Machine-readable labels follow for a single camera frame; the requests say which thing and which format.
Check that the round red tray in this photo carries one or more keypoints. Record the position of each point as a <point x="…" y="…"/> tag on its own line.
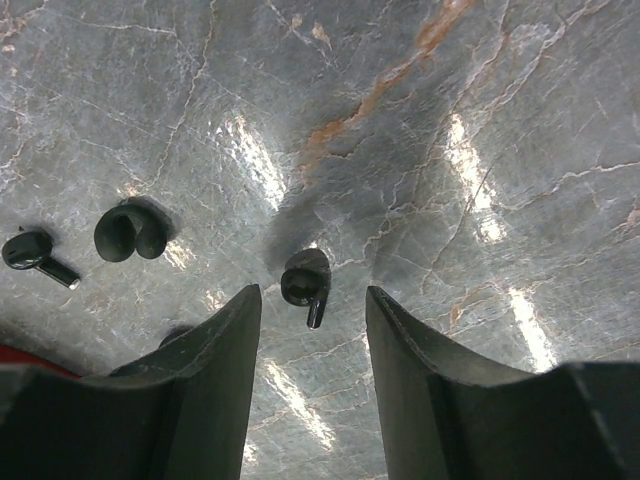
<point x="13" y="356"/>

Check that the black ear-hook earbud upper left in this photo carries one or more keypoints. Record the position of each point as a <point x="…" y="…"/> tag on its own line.
<point x="135" y="225"/>

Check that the black earbud lower left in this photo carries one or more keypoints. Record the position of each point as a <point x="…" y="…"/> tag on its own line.
<point x="32" y="250"/>

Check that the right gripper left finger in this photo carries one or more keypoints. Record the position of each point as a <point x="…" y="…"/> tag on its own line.
<point x="180" y="412"/>

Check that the black stem earbud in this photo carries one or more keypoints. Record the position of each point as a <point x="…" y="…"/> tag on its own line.
<point x="306" y="282"/>

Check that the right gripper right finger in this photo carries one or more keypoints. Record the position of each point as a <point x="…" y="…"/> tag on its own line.
<point x="447" y="412"/>

